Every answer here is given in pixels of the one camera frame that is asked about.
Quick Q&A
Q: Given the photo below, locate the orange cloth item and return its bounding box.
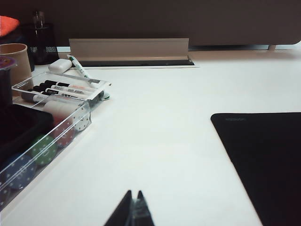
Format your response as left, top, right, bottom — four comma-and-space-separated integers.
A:
0, 15, 21, 37

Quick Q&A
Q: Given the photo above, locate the black mouse pad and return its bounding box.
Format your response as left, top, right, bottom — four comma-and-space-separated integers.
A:
210, 112, 301, 226

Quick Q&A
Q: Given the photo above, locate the clear acrylic marker tray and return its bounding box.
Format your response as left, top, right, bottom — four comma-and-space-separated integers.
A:
11, 71, 112, 107

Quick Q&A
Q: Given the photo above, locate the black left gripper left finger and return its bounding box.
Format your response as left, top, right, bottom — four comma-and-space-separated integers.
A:
103, 190, 132, 226

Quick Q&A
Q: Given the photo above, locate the green poker chip stack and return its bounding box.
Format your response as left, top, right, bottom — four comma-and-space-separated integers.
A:
29, 134, 58, 166

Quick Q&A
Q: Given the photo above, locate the green and white marker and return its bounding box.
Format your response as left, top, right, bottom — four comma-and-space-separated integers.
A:
66, 54, 101, 89

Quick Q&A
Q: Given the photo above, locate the dark poker chip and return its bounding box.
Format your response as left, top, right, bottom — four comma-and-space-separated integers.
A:
0, 187, 11, 208

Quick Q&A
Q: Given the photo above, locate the black mesh pen holder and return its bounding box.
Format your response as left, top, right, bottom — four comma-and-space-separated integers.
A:
22, 22, 59, 65

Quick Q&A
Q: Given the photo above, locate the dark cup with purple lid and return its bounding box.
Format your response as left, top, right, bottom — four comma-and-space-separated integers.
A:
0, 55, 18, 107

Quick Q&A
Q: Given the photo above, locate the black rectangular box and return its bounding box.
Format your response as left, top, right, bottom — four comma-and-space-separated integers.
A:
0, 105, 55, 163

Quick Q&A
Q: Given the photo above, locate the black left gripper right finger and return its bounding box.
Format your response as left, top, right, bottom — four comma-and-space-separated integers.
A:
130, 190, 156, 226

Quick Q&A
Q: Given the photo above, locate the white eraser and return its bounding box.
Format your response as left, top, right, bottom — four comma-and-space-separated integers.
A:
48, 59, 73, 73

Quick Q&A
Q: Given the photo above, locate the white cable tray lid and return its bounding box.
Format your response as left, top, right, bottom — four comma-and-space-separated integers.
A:
68, 37, 190, 62

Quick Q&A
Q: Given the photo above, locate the gray capped whiteboard marker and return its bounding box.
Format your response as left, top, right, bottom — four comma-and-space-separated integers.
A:
21, 92, 61, 104

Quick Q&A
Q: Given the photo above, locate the black capped whiteboard marker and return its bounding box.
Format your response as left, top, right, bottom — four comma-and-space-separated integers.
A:
32, 85, 93, 95
44, 80, 98, 92
44, 88, 95, 100

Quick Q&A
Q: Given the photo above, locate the blue poker chip stack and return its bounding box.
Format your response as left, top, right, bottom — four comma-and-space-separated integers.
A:
0, 153, 37, 190

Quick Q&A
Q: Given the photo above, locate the brown paper cup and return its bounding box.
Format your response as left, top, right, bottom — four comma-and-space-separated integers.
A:
0, 43, 33, 97

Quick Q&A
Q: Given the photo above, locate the white poker chip stack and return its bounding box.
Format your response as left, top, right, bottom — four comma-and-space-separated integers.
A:
43, 100, 91, 131

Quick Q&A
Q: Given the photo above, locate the red poker chip stack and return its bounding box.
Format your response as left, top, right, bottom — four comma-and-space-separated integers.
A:
53, 113, 76, 148

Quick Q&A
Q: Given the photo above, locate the clear acrylic chip case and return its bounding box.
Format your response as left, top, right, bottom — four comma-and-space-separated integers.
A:
0, 98, 91, 210

